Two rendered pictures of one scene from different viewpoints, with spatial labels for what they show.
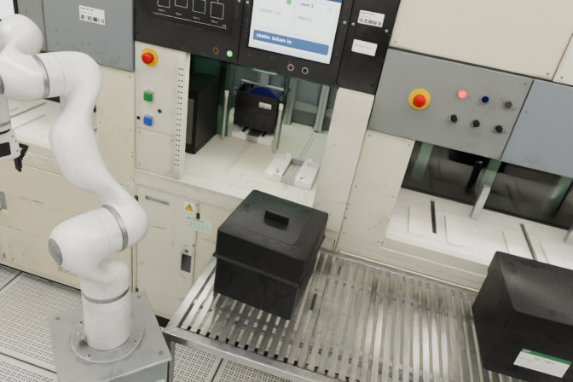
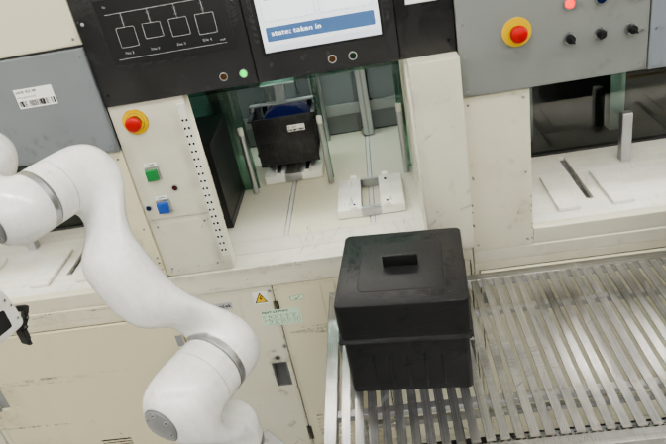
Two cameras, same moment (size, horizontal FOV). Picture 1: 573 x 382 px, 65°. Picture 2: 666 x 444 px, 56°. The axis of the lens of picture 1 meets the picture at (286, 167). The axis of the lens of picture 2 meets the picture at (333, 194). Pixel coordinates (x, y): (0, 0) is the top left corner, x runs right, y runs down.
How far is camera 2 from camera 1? 0.20 m
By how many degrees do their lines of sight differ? 3
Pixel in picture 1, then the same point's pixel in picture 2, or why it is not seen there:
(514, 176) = (652, 85)
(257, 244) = (395, 304)
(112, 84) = not seen: hidden behind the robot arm
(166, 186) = (220, 283)
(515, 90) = not seen: outside the picture
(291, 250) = (443, 292)
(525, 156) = not seen: outside the picture
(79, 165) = (144, 296)
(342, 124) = (429, 105)
